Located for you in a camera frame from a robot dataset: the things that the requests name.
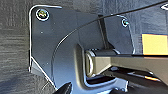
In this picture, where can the grey robot torso limb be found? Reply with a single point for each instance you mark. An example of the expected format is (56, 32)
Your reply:
(133, 61)

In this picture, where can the dark torso base block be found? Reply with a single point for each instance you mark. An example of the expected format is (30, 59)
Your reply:
(104, 33)

